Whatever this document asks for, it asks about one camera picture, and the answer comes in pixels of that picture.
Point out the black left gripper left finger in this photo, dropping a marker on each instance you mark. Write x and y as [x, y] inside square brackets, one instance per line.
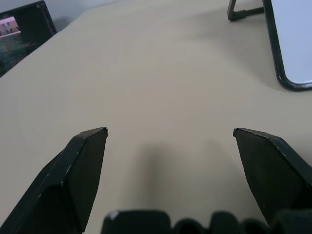
[70, 180]

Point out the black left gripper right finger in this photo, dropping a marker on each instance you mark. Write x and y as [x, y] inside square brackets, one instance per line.
[273, 170]

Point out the black-framed whiteboard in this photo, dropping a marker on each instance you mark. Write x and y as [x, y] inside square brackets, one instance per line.
[292, 44]

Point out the black computer monitor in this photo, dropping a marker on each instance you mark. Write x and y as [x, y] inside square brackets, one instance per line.
[19, 36]

